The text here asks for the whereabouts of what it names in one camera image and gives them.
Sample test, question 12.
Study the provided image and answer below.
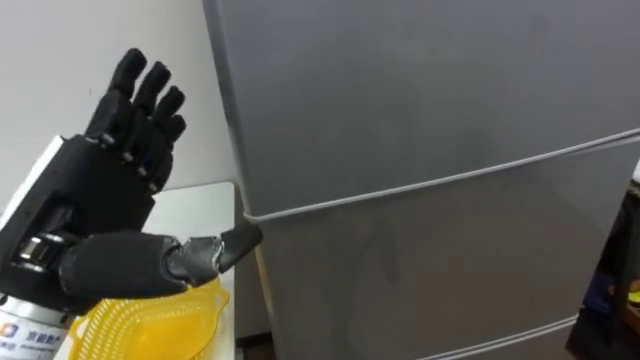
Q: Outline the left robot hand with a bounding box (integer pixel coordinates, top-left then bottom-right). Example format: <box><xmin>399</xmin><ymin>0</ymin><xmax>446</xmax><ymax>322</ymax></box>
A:
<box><xmin>0</xmin><ymin>47</ymin><xmax>264</xmax><ymax>317</ymax></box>

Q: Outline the yellow plastic mesh basket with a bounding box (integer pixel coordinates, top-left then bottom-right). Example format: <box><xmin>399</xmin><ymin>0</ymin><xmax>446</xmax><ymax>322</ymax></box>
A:
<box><xmin>67</xmin><ymin>277</ymin><xmax>231</xmax><ymax>360</ymax></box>

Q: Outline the white table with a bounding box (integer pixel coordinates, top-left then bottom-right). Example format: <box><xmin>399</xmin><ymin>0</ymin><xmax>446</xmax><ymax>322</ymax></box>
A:
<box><xmin>52</xmin><ymin>181</ymin><xmax>237</xmax><ymax>360</ymax></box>

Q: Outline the grey fridge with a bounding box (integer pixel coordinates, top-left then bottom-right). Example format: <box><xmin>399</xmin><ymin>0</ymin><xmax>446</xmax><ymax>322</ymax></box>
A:
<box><xmin>202</xmin><ymin>0</ymin><xmax>640</xmax><ymax>360</ymax></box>

